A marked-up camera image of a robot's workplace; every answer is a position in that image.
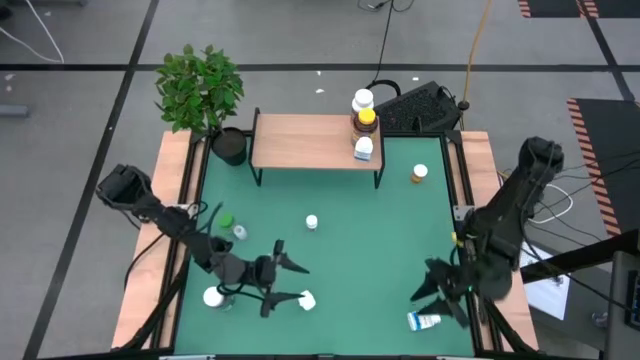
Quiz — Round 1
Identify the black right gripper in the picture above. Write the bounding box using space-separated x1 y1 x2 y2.
409 257 512 329

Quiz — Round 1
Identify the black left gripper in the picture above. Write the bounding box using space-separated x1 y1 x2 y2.
218 238 311 319

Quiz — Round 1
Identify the white medicine bottle blue label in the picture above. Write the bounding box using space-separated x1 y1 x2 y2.
406 310 443 332
353 136 375 162

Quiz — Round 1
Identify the white-capped gummy bottle green label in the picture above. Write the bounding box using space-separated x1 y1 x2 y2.
202 285 236 312

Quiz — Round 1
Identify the amber bottle yellow cap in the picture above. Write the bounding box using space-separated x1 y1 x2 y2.
350 107 380 146

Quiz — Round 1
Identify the white bottle maroon label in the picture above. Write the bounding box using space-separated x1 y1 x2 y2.
350 88 376 114

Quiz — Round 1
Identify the white paper sheet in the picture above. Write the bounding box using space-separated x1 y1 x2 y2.
519 243 572 321

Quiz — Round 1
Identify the wooden table side board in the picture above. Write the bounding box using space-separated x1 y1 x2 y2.
459 130 540 351
110 130 194 350

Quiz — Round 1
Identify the black plant pot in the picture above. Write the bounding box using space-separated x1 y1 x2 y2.
210 126 249 167

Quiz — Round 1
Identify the grey equipment cabinet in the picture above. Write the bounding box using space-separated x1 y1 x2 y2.
603 249 640 360

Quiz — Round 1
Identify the green leafy plant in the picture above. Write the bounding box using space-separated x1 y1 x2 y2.
153 43 246 135

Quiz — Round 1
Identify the black mat hazard-striped edge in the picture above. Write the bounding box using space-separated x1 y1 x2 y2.
566 97 640 237
517 0 640 20

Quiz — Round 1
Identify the grey flat block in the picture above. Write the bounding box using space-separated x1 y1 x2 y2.
0 103 30 119

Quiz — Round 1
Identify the black table frame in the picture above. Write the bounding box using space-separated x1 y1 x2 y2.
117 129 539 360

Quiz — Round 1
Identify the yellow hanging cable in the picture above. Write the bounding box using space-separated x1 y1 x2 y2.
462 0 495 109

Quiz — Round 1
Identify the black floor cable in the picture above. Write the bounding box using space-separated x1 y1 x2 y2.
357 0 416 97

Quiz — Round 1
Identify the white floor cable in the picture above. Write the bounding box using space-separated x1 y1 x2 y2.
0 0 66 65

